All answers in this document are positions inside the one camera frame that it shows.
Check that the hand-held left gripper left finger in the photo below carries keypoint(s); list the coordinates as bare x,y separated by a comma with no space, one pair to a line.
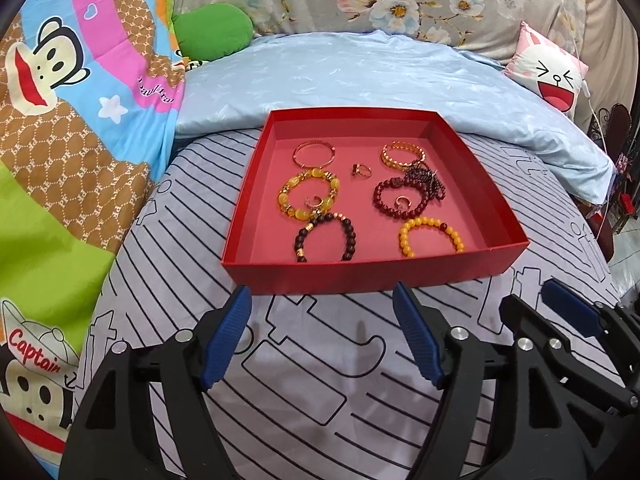
227,340

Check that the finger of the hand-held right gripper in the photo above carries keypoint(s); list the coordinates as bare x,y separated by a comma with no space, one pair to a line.
570,306
522,315

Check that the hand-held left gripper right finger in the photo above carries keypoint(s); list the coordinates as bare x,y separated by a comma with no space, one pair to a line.
417,335

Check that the red cardboard box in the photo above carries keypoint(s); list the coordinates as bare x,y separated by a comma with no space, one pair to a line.
350,275

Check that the gold hoop earring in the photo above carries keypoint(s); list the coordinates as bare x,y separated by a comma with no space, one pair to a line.
307,203
400,203

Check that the grey striped bedsheet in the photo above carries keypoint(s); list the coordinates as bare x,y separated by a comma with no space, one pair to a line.
325,360

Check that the rose gold bangle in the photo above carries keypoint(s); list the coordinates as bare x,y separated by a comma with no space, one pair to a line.
295,157

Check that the pink cartoon face pillow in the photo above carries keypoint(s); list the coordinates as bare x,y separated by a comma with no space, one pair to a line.
550,75

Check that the cartoon monkey blanket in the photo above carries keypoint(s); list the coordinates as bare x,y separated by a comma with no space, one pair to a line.
75,135

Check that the light blue quilt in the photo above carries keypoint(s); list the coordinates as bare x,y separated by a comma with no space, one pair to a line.
375,75

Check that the green pillow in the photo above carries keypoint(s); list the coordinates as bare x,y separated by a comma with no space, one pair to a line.
215,30

